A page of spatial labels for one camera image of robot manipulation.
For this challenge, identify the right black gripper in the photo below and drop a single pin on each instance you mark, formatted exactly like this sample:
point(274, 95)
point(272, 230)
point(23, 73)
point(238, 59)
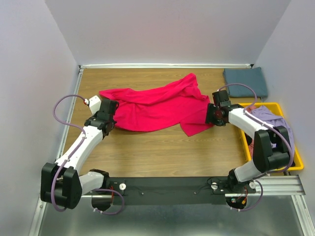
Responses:
point(209, 118)

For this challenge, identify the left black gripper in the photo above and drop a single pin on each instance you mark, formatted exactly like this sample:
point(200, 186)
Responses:
point(96, 115)

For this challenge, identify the red t shirt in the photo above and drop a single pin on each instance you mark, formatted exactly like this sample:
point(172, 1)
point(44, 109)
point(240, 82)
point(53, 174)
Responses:
point(179, 102)

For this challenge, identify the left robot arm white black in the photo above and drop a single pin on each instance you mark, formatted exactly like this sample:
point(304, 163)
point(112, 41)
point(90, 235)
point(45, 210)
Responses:
point(61, 184)

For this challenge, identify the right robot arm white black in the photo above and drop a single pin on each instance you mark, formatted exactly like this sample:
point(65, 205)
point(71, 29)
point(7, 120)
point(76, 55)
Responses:
point(271, 146)

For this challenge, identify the pink garment in bin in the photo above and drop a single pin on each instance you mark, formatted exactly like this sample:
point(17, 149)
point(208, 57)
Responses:
point(250, 147)

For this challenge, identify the lavender t shirt in bin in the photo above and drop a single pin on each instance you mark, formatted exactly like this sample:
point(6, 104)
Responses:
point(264, 114)

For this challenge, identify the folded grey-blue t shirt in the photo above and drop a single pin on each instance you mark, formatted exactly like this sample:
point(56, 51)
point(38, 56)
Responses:
point(251, 77)

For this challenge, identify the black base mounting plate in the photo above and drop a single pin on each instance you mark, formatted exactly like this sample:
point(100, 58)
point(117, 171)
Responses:
point(102, 199)

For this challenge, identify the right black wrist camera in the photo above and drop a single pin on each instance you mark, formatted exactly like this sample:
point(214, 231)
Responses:
point(221, 98)

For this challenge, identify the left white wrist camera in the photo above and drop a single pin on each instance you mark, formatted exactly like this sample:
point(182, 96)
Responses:
point(93, 103)

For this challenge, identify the aluminium left side rail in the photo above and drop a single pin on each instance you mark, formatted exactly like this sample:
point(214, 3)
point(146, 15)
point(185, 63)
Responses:
point(72, 100)

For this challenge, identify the aluminium rail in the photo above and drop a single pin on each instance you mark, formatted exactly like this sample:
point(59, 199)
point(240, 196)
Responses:
point(285, 185)
point(72, 100)

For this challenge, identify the aluminium front rail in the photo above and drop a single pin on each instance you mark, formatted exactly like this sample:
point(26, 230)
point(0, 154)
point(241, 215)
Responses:
point(285, 185)

